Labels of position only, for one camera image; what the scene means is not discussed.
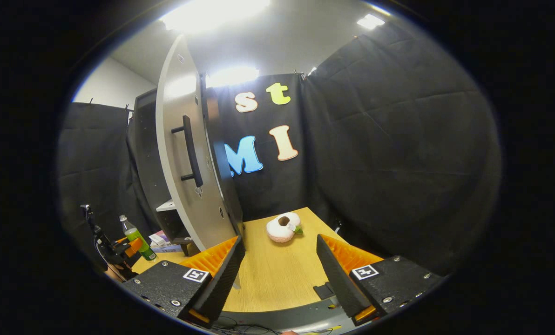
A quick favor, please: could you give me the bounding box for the black backdrop cloth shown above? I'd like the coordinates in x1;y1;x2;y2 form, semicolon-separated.
56;35;501;275

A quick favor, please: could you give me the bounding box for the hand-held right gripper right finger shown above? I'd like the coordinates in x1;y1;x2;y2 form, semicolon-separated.
316;234;446;326

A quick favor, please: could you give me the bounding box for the black cable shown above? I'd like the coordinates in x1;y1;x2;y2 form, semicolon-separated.
215;315;280;335

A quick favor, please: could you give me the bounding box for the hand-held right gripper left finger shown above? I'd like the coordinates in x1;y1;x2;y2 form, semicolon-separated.
122;235;246;326

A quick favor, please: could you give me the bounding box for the black door handle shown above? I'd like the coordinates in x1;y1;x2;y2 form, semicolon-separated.
171;115;204;188

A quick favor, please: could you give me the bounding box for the white cabinet door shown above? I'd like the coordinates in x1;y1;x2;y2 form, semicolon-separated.
155;33;237;252

